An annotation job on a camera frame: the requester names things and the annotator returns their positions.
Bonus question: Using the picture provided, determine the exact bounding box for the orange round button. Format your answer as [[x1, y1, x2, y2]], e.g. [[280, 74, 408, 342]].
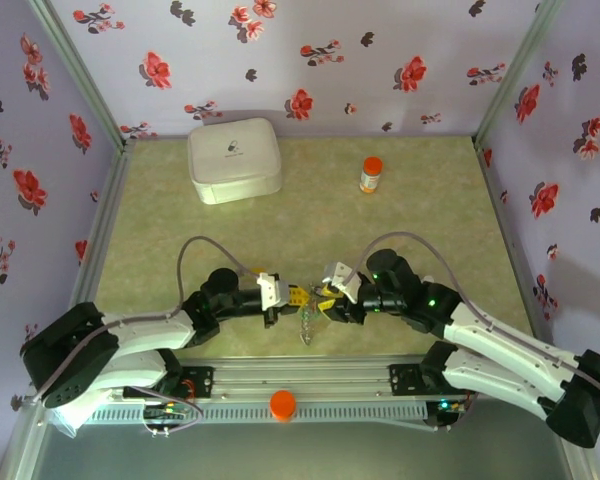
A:
[[269, 389, 298, 424]]

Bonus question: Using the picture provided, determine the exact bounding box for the orange capped pill bottle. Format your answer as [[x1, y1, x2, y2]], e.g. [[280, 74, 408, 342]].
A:
[[358, 156, 384, 195]]

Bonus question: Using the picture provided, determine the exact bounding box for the small circuit board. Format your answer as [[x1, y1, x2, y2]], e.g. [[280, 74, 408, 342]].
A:
[[431, 398, 465, 417], [143, 402, 192, 422]]

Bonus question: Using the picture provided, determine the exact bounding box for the white medicine bag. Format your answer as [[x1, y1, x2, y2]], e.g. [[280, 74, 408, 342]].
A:
[[187, 117, 284, 206]]

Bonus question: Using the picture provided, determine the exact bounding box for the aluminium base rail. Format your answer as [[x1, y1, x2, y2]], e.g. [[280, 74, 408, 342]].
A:
[[179, 355, 429, 401]]

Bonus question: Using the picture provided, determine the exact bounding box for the grey slotted cable duct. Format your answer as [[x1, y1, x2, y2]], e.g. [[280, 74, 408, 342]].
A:
[[87, 399, 429, 424]]

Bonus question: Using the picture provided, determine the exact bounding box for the grey aluminium frame rail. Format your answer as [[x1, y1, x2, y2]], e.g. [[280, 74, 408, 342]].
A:
[[67, 139, 137, 309], [0, 397, 49, 480], [559, 434, 599, 480], [472, 137, 539, 329]]

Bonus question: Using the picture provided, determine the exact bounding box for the grey aluminium frame post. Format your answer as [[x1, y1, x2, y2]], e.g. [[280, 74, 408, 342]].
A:
[[27, 0, 134, 151], [474, 0, 566, 146]]

